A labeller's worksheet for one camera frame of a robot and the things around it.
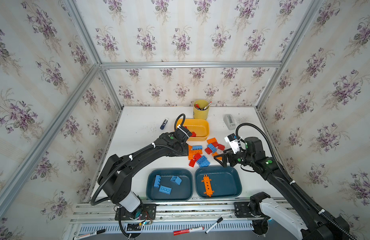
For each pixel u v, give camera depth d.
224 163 0.67
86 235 0.66
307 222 0.43
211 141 1.00
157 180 0.81
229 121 1.08
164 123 1.08
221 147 0.95
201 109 1.04
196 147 0.96
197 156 0.91
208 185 0.80
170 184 0.82
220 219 0.71
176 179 0.80
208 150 0.95
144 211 0.73
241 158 0.65
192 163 0.89
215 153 0.95
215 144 0.99
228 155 0.67
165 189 0.80
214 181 0.83
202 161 0.91
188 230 0.68
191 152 0.95
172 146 0.58
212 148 0.95
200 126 1.07
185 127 1.04
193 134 1.02
